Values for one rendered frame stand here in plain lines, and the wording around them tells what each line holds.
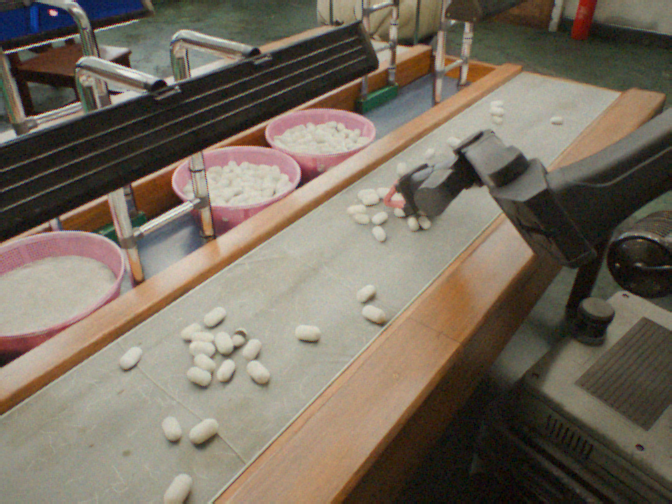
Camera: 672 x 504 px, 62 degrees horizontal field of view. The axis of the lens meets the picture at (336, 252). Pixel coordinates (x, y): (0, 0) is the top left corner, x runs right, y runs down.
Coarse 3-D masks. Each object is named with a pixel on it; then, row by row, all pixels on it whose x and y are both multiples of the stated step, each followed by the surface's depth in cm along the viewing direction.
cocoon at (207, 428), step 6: (204, 420) 69; (210, 420) 68; (198, 426) 68; (204, 426) 68; (210, 426) 68; (216, 426) 69; (192, 432) 67; (198, 432) 67; (204, 432) 67; (210, 432) 68; (192, 438) 67; (198, 438) 67; (204, 438) 67
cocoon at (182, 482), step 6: (174, 480) 62; (180, 480) 62; (186, 480) 62; (174, 486) 61; (180, 486) 61; (186, 486) 62; (168, 492) 61; (174, 492) 61; (180, 492) 61; (186, 492) 62; (168, 498) 60; (174, 498) 60; (180, 498) 61
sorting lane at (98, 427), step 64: (448, 128) 144; (512, 128) 144; (576, 128) 144; (256, 256) 99; (320, 256) 99; (384, 256) 99; (448, 256) 99; (192, 320) 86; (256, 320) 86; (320, 320) 86; (384, 320) 86; (64, 384) 76; (128, 384) 76; (192, 384) 76; (256, 384) 76; (320, 384) 76; (0, 448) 68; (64, 448) 68; (128, 448) 68; (192, 448) 68; (256, 448) 68
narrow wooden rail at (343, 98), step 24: (432, 48) 193; (384, 72) 174; (408, 72) 186; (336, 96) 159; (240, 144) 135; (264, 144) 142; (168, 168) 121; (144, 192) 117; (168, 192) 122; (72, 216) 106; (96, 216) 110; (24, 264) 101
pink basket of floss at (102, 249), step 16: (16, 240) 98; (32, 240) 99; (48, 240) 100; (64, 240) 100; (80, 240) 100; (96, 240) 99; (0, 256) 96; (16, 256) 98; (32, 256) 100; (48, 256) 101; (96, 256) 100; (112, 256) 98; (0, 272) 96; (112, 288) 87; (96, 304) 84; (64, 320) 81; (80, 320) 84; (0, 336) 79; (16, 336) 79; (32, 336) 81; (48, 336) 82; (0, 352) 84; (16, 352) 83
